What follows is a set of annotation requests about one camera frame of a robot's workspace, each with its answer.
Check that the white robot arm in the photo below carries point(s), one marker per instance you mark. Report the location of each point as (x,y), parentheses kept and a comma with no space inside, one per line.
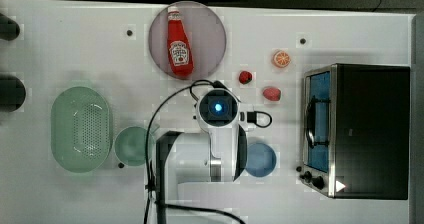
(217,153)

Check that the black and steel toaster oven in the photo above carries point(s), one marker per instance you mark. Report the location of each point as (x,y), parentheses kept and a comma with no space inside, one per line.
(356,131)

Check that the red strawberry toy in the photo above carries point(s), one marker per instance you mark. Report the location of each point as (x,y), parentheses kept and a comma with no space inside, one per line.
(245,77)

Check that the red ketchup bottle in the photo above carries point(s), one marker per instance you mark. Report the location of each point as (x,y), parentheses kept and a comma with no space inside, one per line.
(178,45)

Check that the pink strawberry toy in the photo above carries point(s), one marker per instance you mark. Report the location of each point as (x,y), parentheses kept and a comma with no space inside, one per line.
(272,93)

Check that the round grey plate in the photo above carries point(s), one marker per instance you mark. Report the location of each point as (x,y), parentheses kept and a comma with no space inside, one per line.
(206,36)

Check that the blue bowl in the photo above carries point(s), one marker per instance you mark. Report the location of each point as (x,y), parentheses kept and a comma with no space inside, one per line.
(261,160)

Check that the orange slice toy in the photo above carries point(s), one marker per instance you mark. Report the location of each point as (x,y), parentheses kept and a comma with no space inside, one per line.
(281,59)

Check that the green mug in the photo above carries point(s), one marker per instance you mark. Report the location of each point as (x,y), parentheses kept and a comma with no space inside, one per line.
(130,144)

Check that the green oval colander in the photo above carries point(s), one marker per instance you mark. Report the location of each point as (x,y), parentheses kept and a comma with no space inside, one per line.
(81,136)

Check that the black cylinder lower left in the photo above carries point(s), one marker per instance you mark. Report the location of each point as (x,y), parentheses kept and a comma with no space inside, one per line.
(12,93)

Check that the black cylinder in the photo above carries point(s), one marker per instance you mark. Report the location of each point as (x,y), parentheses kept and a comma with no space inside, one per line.
(12,93)
(9,29)

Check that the black cylinder upper left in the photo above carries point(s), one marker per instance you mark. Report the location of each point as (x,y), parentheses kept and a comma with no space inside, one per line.
(9,29)

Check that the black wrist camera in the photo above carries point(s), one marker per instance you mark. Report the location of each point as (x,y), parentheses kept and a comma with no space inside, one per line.
(252,117)

